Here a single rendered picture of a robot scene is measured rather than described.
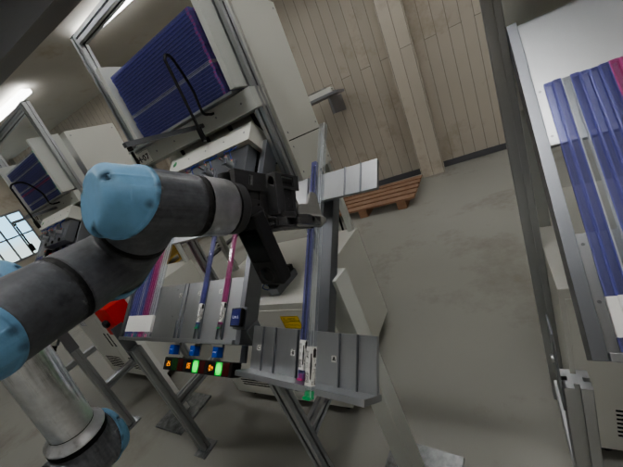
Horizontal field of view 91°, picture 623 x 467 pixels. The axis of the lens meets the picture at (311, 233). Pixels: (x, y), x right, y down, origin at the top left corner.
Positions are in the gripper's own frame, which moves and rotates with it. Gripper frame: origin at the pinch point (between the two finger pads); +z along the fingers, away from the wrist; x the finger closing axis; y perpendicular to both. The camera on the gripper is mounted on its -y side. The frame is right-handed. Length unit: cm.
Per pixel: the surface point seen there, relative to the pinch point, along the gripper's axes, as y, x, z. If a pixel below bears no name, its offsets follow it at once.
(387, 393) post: -47, 8, 36
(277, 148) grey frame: 34, 41, 36
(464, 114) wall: 154, 34, 394
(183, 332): -27, 68, 10
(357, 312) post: -21.6, 7.9, 24.3
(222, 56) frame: 60, 41, 15
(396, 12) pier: 263, 75, 300
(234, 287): -13, 47, 16
